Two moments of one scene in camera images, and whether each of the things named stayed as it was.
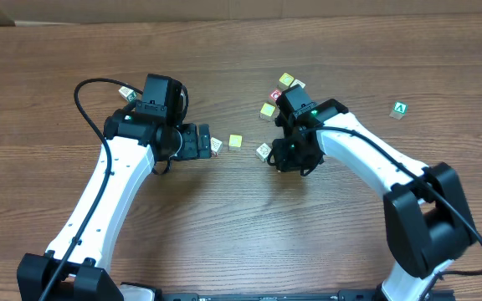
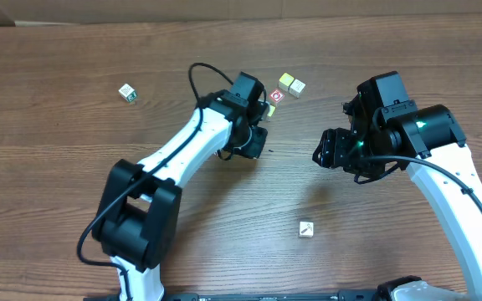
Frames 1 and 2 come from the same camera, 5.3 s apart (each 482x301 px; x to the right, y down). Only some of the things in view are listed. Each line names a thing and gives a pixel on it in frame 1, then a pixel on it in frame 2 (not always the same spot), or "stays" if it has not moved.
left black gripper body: (190, 142) to (253, 143)
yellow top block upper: (285, 80) stays
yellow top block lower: (266, 112) stays
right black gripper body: (281, 158) to (335, 147)
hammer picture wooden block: (263, 151) to (306, 229)
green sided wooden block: (127, 93) stays
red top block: (274, 94) stays
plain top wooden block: (297, 82) stays
